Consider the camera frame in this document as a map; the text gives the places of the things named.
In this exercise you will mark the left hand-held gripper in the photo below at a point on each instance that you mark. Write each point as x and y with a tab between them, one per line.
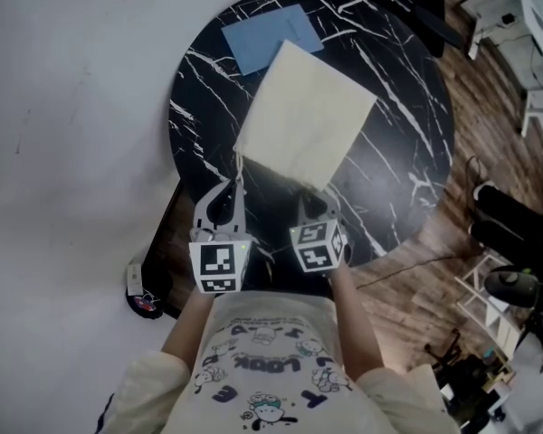
217	260

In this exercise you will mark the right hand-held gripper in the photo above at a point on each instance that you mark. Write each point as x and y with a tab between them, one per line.
317	247

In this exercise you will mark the person's right forearm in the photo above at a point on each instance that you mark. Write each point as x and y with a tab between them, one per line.
355	323

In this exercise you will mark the person's left forearm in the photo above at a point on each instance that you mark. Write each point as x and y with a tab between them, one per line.
187	328

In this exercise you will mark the person in white shirt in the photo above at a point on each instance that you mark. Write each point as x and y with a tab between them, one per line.
271	369

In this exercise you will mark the blue notebook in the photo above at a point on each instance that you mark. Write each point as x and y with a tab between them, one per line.
262	34

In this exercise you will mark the white folding rack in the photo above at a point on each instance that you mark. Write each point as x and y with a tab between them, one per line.
488	314

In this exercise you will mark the black round device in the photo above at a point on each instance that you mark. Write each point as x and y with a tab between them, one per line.
511	285

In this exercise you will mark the black wheeled stand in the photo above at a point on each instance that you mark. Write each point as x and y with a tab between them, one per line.
470	378

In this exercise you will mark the white desk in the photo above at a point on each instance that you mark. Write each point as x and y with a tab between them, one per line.
534	25

